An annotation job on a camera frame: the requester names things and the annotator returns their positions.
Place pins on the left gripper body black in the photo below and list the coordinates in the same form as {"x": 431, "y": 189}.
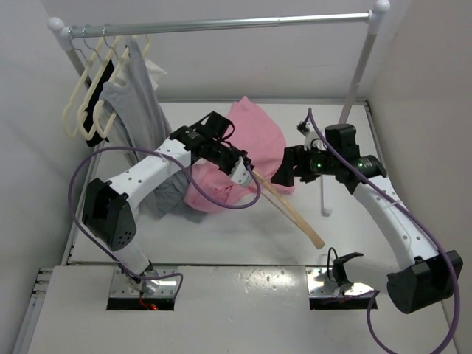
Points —
{"x": 225, "y": 157}

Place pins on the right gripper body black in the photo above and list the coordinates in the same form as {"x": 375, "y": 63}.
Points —
{"x": 313, "y": 164}

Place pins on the pink t shirt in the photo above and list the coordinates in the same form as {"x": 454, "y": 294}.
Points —
{"x": 258, "y": 135}

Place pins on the beige plastic hanger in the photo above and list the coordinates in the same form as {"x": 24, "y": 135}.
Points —
{"x": 271, "y": 194}

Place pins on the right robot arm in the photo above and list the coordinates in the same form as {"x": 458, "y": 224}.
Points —
{"x": 423, "y": 275}

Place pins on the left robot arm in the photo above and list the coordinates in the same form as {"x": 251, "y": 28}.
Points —
{"x": 110, "y": 207}

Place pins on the grey t shirt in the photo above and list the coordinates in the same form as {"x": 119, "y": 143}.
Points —
{"x": 141, "y": 123}

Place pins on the white cloth on hanger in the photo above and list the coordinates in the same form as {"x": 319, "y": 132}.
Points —
{"x": 155, "y": 72}

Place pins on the cream hanger far right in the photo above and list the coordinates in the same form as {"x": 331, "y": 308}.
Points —
{"x": 141, "y": 46}

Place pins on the cream hanger with grey shirt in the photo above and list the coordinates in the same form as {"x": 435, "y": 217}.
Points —
{"x": 99, "y": 111}

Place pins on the cream hanger middle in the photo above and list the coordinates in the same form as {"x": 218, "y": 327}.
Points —
{"x": 85, "y": 112}

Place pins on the cream hanger outer left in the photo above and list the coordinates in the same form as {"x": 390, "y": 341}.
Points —
{"x": 73, "y": 103}

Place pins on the white clothes rack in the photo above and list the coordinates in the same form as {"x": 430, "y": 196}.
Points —
{"x": 374, "y": 18}

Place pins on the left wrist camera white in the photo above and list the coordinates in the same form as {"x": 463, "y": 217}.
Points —
{"x": 240, "y": 174}

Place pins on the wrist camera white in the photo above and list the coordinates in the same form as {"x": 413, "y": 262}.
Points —
{"x": 240, "y": 174}
{"x": 312, "y": 139}

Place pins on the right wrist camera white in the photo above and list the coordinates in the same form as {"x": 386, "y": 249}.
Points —
{"x": 312, "y": 139}

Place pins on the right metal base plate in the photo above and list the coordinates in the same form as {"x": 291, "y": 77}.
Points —
{"x": 320, "y": 287}

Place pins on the metal base plate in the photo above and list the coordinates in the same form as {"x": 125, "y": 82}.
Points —
{"x": 159, "y": 283}
{"x": 320, "y": 287}

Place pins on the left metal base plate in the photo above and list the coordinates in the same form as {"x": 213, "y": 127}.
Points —
{"x": 159, "y": 283}

